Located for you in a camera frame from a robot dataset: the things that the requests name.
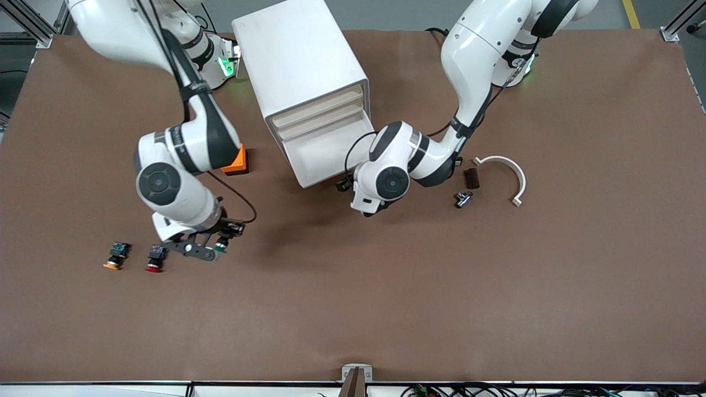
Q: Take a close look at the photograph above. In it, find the white plastic drawer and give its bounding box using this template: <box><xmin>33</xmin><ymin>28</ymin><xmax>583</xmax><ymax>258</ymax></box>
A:
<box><xmin>281</xmin><ymin>113</ymin><xmax>377</xmax><ymax>189</ymax></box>
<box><xmin>273</xmin><ymin>94</ymin><xmax>370</xmax><ymax>142</ymax></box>
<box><xmin>269</xmin><ymin>83</ymin><xmax>368</xmax><ymax>131</ymax></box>

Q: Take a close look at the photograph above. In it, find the red push button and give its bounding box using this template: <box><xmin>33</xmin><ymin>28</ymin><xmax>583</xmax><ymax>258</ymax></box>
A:
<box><xmin>145</xmin><ymin>244</ymin><xmax>169</xmax><ymax>273</ymax></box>

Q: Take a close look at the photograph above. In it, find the yellow push button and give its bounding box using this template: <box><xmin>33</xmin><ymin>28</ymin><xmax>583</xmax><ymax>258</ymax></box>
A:
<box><xmin>103</xmin><ymin>242</ymin><xmax>132</xmax><ymax>271</ymax></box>

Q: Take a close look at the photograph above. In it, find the white drawer cabinet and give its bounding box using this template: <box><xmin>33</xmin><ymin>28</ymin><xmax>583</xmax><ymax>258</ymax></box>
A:
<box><xmin>231</xmin><ymin>0</ymin><xmax>371</xmax><ymax>162</ymax></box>

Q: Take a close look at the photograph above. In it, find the orange box with hole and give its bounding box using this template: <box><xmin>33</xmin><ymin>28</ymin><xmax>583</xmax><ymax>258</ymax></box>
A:
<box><xmin>221</xmin><ymin>143</ymin><xmax>249</xmax><ymax>176</ymax></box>

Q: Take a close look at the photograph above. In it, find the white curved plastic bracket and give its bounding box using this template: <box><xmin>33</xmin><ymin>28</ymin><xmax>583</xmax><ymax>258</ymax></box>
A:
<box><xmin>472</xmin><ymin>155</ymin><xmax>527</xmax><ymax>208</ymax></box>

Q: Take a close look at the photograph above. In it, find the grey metal bracket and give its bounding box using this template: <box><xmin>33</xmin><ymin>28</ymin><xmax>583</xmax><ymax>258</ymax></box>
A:
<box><xmin>341</xmin><ymin>364</ymin><xmax>373</xmax><ymax>397</ymax></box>

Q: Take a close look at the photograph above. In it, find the white table edge rail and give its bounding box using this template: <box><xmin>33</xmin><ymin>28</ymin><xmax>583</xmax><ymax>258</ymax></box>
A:
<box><xmin>0</xmin><ymin>380</ymin><xmax>706</xmax><ymax>397</ymax></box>

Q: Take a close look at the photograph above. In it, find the tangled cable bundle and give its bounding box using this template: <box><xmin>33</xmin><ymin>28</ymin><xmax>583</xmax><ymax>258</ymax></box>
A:
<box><xmin>400</xmin><ymin>382</ymin><xmax>706</xmax><ymax>397</ymax></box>

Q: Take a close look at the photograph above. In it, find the aluminium frame profile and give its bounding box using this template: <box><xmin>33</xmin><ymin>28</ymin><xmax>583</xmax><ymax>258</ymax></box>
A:
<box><xmin>0</xmin><ymin>0</ymin><xmax>55</xmax><ymax>49</ymax></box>
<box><xmin>660</xmin><ymin>0</ymin><xmax>706</xmax><ymax>43</ymax></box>

